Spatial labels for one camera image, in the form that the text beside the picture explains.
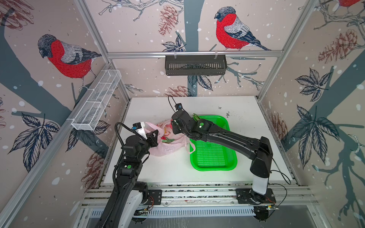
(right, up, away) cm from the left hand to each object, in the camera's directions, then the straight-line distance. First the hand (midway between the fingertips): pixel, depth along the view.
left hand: (160, 128), depth 75 cm
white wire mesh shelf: (-37, +16, +4) cm, 41 cm away
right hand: (+8, +4, +3) cm, 9 cm away
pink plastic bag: (+4, -11, +9) cm, 14 cm away
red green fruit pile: (0, -10, +15) cm, 18 cm away
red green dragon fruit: (+21, +5, +20) cm, 29 cm away
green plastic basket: (+29, -20, +12) cm, 38 cm away
